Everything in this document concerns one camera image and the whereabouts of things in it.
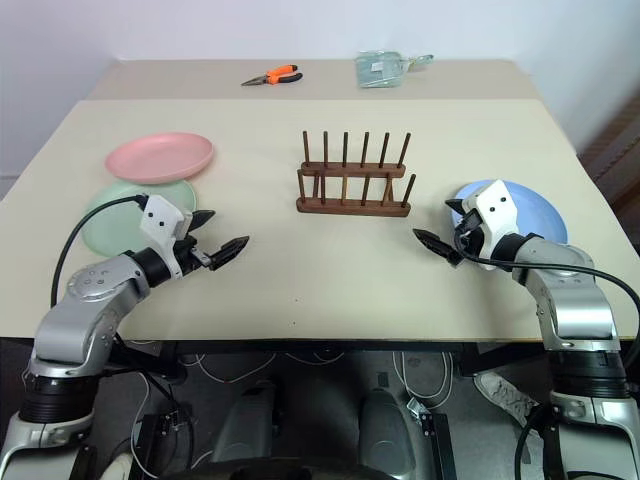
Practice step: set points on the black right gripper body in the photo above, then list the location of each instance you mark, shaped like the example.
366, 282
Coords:
467, 240

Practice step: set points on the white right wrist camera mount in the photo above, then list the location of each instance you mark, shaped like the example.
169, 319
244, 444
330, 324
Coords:
495, 210

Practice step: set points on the black table frame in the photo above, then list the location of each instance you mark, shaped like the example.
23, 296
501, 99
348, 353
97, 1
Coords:
320, 346

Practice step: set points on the wooden dish rack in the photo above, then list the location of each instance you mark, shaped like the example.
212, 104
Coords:
350, 206

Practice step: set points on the grey rounded robot leg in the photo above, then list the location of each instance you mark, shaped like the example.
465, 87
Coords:
247, 425
385, 430

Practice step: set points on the white sneaker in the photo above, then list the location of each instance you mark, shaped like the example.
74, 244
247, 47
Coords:
502, 395

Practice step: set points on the green plate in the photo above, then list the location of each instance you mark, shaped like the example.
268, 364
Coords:
107, 222

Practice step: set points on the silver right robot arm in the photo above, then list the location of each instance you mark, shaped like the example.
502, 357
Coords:
575, 300

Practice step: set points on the orange black pliers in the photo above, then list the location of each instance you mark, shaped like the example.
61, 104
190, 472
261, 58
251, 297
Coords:
280, 74

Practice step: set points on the blue plate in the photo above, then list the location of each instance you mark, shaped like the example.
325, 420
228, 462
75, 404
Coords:
540, 210

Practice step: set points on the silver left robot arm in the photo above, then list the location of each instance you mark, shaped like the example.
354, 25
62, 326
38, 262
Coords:
75, 320

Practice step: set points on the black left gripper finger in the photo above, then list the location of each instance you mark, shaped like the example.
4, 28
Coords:
202, 218
229, 251

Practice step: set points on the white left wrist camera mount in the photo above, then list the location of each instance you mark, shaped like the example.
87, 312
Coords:
160, 217

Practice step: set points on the black metal floor bracket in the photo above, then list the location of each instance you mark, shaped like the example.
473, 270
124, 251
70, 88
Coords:
160, 440
437, 445

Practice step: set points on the small clear plastic packet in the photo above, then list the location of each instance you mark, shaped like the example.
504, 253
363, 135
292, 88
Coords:
419, 61

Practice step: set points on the pink plate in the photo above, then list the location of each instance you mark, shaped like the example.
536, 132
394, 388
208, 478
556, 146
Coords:
160, 155

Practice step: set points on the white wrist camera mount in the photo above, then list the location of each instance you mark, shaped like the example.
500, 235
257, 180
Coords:
495, 210
160, 217

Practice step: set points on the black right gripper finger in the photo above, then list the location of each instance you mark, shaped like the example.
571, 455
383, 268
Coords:
437, 245
457, 205

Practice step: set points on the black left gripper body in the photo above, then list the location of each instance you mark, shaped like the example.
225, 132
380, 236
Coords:
190, 255

